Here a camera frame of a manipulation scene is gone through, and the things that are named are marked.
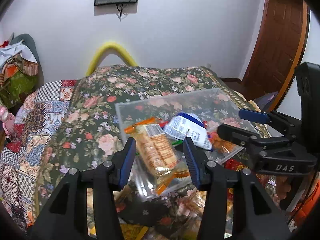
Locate patchwork checkered quilt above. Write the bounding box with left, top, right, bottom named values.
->
left=1, top=80, right=76, bottom=231

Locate right hand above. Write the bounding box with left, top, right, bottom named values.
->
left=273, top=176, right=294, bottom=206

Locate blue white snack bag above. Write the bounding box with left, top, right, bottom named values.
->
left=164, top=112, right=212, bottom=151

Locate dark floral blanket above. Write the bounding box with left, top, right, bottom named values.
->
left=34, top=64, right=283, bottom=240

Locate brown wooden door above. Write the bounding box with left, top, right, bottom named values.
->
left=242, top=0, right=309, bottom=111

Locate pile of clothes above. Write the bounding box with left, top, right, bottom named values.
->
left=1, top=34, right=40, bottom=108

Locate orange rice cracker pack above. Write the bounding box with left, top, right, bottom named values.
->
left=124, top=117, right=189, bottom=195

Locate clear plastic storage bin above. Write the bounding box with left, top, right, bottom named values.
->
left=115, top=88, right=258, bottom=201

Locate yellow foam tube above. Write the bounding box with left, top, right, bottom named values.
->
left=85, top=41, right=138, bottom=76

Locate orange fried snack bag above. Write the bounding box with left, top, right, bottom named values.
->
left=208, top=131, right=240, bottom=154

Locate pink plush toy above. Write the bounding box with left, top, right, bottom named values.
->
left=0, top=105, right=15, bottom=137

